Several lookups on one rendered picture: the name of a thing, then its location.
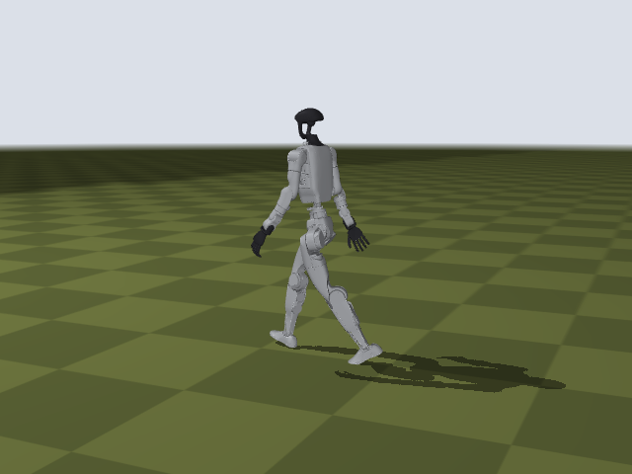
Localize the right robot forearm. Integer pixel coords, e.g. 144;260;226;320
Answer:
333;187;355;227

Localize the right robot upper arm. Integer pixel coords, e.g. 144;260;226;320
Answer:
330;147;342;196

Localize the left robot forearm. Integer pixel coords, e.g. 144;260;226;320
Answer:
263;188;293;231

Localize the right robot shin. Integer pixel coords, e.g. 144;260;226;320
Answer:
283;276;309;336

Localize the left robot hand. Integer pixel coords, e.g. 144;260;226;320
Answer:
251;225;275;258

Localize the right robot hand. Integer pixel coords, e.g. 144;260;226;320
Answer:
343;217;369;252

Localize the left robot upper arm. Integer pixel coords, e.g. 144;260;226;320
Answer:
280;148;307;200

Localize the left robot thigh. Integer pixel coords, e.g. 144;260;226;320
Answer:
300;227;348;303

